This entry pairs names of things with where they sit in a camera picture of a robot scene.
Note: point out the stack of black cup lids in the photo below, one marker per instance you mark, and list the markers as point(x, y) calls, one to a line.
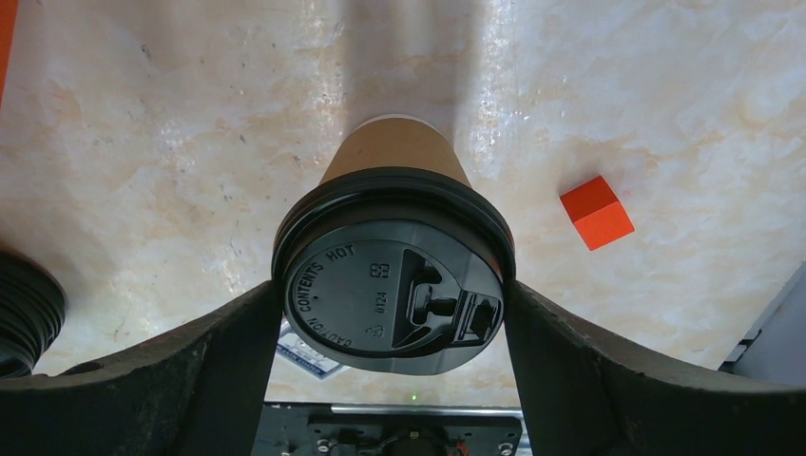
point(33, 312)

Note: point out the small red cube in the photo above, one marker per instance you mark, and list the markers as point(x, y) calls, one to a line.
point(596, 213)

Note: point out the blue playing card box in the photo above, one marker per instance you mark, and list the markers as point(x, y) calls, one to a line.
point(294, 350)

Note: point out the orange paper bag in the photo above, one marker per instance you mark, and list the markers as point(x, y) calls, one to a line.
point(8, 14)

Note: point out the single brown paper cup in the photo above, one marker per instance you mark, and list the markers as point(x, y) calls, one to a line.
point(396, 141)

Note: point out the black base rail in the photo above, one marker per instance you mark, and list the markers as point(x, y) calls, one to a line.
point(349, 429)

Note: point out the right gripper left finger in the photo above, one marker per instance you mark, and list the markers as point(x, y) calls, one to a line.
point(195, 390)

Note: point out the single black cup lid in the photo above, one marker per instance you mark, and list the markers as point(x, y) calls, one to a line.
point(394, 270)

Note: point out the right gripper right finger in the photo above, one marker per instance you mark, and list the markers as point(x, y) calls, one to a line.
point(585, 390)

